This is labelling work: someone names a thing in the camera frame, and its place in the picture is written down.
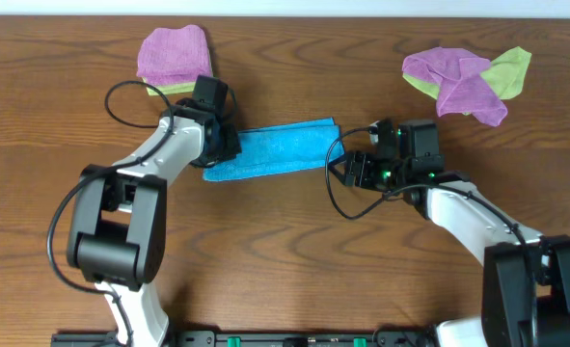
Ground black mounting rail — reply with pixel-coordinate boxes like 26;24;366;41
49;329;440;347

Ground folded purple cloth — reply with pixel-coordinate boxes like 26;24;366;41
137;24;213;86

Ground crumpled purple cloth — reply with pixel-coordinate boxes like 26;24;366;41
402;47;507;127

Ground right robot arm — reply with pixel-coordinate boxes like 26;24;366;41
324;120;570;347

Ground folded green cloth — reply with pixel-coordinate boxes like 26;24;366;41
137;50;213;94

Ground blue microfiber cloth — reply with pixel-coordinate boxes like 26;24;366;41
203;118;344;182

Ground crumpled green cloth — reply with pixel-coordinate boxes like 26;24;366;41
402;46;531;104

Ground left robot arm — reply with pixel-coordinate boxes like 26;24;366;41
63;75;241;346

